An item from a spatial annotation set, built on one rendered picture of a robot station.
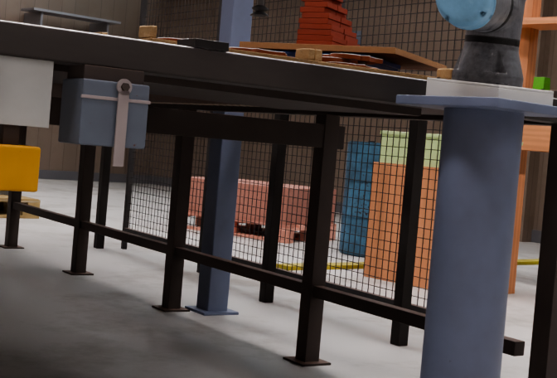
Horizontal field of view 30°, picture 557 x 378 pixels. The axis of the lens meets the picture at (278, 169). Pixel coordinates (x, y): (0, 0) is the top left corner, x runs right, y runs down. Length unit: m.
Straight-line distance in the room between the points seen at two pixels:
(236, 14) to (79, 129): 2.54
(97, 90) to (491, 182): 0.83
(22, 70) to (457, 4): 0.84
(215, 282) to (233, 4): 1.17
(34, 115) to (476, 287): 0.96
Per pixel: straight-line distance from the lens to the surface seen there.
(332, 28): 3.27
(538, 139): 6.19
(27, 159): 1.86
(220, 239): 4.37
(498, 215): 2.19
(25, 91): 1.88
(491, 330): 2.22
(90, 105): 1.90
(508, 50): 2.22
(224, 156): 4.34
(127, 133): 1.93
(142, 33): 2.18
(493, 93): 2.13
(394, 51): 2.94
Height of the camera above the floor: 0.74
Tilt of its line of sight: 1 degrees down
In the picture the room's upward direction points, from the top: 5 degrees clockwise
